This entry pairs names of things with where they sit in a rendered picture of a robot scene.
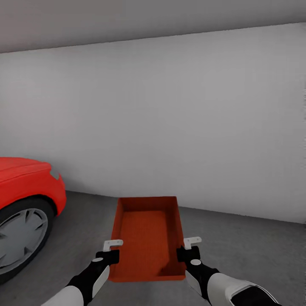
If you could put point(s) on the car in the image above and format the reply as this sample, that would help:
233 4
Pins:
32 193

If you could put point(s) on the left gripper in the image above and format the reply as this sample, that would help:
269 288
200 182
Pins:
113 256

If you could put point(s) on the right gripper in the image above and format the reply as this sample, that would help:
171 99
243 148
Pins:
182 253

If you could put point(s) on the storage box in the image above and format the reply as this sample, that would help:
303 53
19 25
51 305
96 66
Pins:
151 231

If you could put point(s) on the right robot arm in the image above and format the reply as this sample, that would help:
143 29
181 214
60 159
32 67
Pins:
219 289

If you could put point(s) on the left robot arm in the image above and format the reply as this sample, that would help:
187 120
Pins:
83 287

